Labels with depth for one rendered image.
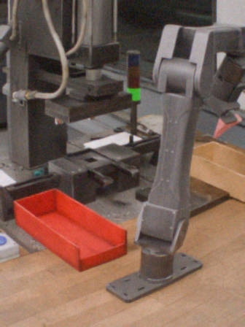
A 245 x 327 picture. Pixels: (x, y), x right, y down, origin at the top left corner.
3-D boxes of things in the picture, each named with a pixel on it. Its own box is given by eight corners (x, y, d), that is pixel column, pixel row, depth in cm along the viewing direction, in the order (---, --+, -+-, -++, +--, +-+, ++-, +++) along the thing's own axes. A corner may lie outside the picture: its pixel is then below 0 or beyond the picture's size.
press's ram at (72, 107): (71, 137, 128) (72, 11, 117) (16, 112, 147) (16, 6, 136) (135, 120, 139) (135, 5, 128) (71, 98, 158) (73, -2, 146)
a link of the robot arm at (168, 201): (154, 230, 109) (176, 58, 103) (185, 238, 106) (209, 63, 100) (138, 237, 104) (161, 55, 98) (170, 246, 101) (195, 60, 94)
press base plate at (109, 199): (32, 264, 117) (30, 252, 116) (-54, 186, 153) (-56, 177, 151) (235, 184, 155) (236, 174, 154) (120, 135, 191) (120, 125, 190)
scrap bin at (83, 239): (79, 272, 109) (77, 247, 107) (15, 224, 127) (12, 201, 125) (127, 254, 116) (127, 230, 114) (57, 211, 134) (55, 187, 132)
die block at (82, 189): (73, 208, 136) (71, 179, 133) (50, 193, 143) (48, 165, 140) (139, 186, 148) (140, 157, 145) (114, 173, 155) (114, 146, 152)
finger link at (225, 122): (211, 119, 135) (227, 92, 129) (230, 141, 132) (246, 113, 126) (192, 124, 131) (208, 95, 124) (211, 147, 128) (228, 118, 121)
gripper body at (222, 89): (211, 81, 131) (223, 59, 126) (238, 111, 127) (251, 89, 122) (193, 84, 128) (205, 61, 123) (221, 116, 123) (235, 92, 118)
